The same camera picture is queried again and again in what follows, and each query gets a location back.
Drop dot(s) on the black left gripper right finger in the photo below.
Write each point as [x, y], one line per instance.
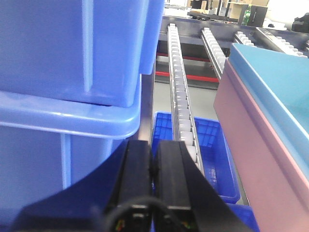
[190, 203]

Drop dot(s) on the blue crate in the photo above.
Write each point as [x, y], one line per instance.
[78, 50]
[47, 145]

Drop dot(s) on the light blue plastic box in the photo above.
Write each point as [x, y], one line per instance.
[281, 84]

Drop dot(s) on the blue crate far left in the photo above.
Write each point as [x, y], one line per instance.
[47, 145]

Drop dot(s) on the pink plastic box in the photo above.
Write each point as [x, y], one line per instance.
[275, 187]

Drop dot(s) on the blue crate lower shelf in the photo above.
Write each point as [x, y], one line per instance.
[217, 160]

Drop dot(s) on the blue crate centre left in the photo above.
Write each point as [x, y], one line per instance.
[78, 50]

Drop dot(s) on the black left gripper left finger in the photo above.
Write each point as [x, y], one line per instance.
[111, 194]

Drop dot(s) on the stainless steel shelf rack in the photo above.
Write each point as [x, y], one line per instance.
[198, 67]

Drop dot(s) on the white roller conveyor track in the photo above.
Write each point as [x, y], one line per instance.
[183, 124]

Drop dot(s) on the green plastic bottle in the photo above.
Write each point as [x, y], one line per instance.
[246, 16]

